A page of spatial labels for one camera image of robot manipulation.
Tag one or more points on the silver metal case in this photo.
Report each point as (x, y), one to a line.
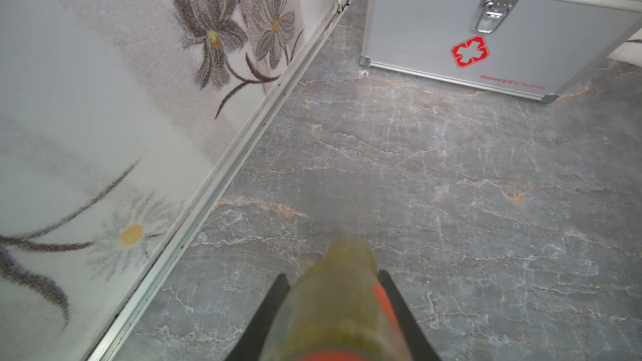
(534, 49)

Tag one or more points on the green Fairy bottle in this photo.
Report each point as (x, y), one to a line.
(337, 310)

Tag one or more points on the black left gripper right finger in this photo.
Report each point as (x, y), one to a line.
(417, 343)

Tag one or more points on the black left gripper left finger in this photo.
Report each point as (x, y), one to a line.
(250, 345)

